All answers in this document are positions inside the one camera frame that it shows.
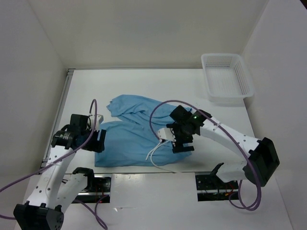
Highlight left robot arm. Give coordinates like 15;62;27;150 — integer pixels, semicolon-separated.
13;114;106;230

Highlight white plastic basket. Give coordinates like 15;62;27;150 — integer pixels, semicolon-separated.
201;53;255;104

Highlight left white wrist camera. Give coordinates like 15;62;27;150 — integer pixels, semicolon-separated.
89;115;104;126

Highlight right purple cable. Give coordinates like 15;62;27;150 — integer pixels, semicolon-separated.
149;100;262;210

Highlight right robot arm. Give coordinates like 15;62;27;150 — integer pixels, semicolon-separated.
166;105;280;188

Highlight light blue shorts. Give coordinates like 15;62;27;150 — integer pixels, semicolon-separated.
94;94;191;168

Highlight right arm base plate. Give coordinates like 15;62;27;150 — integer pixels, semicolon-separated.
195;173;238;201

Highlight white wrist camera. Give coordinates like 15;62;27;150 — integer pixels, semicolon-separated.
89;115;104;126
157;127;176;142

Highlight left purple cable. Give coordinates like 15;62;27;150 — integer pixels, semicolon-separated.
0;98;107;230

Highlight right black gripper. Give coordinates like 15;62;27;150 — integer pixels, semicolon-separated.
167;122;194;152

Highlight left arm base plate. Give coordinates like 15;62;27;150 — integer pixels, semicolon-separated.
75;174;111;204

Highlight purple cable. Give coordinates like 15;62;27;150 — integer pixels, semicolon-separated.
149;100;262;210
0;98;107;230

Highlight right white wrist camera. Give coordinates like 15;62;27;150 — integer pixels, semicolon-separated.
157;127;176;142

